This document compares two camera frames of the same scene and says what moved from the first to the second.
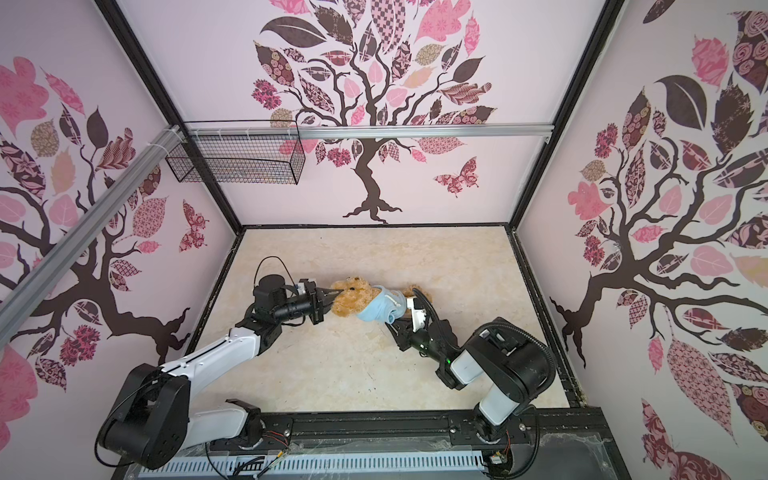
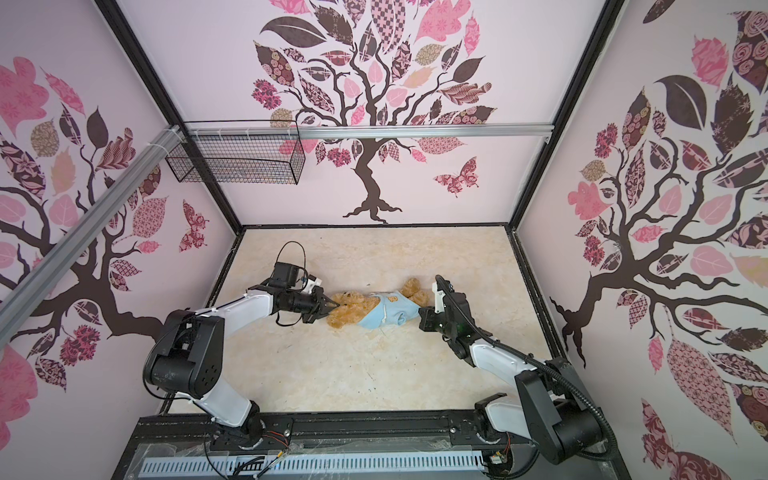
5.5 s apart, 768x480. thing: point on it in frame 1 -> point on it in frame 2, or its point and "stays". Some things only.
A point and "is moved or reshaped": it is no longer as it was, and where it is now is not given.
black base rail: [544, 437] stays
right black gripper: [407, 336] -> [429, 315]
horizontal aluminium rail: [359, 131] stays
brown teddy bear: [357, 293] is moved or reshaped
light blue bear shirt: [384, 306] is moved or reshaped
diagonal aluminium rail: [54, 267] stays
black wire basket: [242, 152] stays
